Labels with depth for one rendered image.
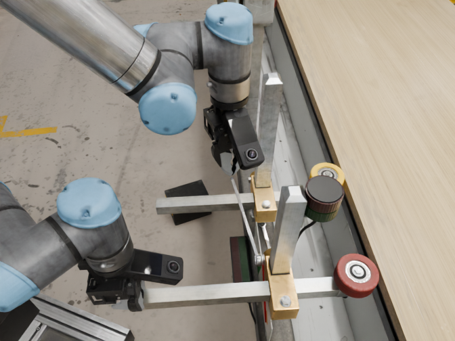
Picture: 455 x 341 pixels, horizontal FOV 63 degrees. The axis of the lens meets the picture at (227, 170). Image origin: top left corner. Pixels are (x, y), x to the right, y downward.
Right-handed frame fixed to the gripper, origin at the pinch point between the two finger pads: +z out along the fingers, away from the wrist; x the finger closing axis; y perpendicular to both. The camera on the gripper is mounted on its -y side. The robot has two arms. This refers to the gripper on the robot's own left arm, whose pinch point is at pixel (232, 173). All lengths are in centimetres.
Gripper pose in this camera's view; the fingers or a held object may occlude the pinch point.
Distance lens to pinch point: 81.8
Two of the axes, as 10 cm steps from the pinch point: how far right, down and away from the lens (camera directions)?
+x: -9.1, 3.0, -2.8
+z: 0.0, 6.8, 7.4
